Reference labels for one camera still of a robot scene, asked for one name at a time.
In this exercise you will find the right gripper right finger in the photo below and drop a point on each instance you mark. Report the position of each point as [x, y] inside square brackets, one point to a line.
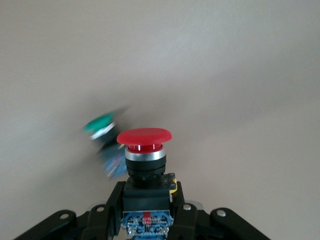
[186, 220]

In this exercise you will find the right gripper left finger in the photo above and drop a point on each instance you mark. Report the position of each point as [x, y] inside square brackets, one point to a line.
[102, 220]

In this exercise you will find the green mushroom push button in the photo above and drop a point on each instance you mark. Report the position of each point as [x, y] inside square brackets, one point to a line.
[98, 123]

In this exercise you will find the red mushroom push button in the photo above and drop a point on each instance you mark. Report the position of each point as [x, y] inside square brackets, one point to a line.
[145, 136]

